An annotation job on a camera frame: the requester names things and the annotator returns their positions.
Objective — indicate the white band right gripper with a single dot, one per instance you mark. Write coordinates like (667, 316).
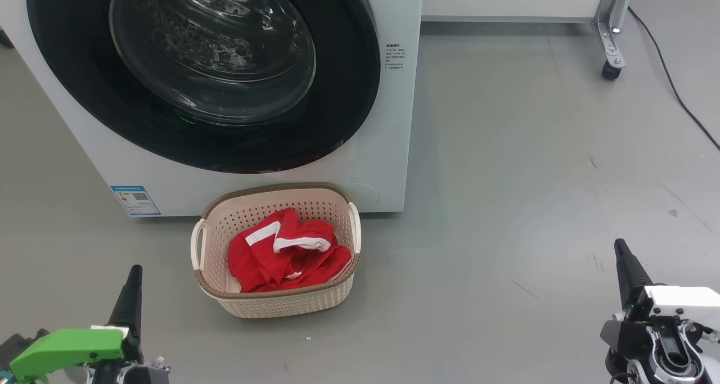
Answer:
(686, 302)

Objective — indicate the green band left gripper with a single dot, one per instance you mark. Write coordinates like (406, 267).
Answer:
(67, 344)

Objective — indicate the red garment with white stripes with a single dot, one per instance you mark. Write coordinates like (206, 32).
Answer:
(292, 229)

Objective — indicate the cream perforated laundry basket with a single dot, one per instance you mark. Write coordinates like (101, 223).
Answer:
(281, 305)

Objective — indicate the white front-load washing machine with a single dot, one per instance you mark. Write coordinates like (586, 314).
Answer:
(394, 120)

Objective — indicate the blue white energy label sticker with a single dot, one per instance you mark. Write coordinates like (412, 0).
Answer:
(136, 201)

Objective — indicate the metal leg with caster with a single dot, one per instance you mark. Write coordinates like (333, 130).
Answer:
(610, 35)

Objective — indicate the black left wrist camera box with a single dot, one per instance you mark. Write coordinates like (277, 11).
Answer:
(17, 347)

